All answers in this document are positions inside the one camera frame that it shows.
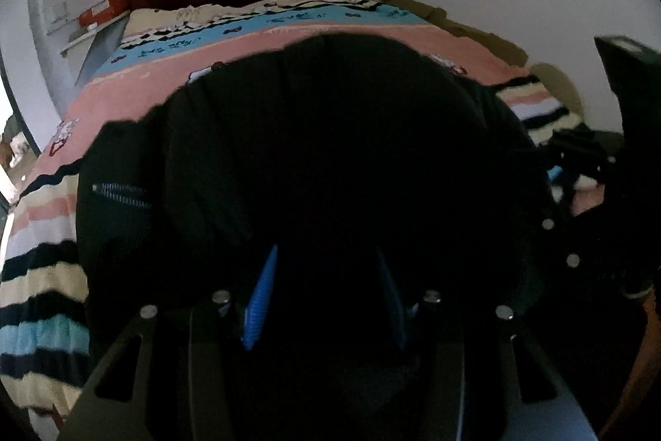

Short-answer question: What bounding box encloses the large black jacket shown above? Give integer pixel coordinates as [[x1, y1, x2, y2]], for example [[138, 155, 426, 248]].
[[75, 32, 569, 441]]

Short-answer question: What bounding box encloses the olive green mattress edge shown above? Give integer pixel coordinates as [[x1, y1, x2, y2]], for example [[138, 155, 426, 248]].
[[380, 0, 585, 117]]

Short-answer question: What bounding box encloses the striped Hello Kitty blanket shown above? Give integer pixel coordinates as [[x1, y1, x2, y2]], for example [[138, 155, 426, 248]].
[[1, 0, 581, 439]]

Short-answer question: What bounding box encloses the white bedside shelf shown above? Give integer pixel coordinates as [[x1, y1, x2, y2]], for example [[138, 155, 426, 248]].
[[45, 11, 129, 88]]

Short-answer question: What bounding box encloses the red box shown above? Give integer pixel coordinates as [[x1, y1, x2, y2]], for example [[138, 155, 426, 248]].
[[78, 0, 128, 27]]

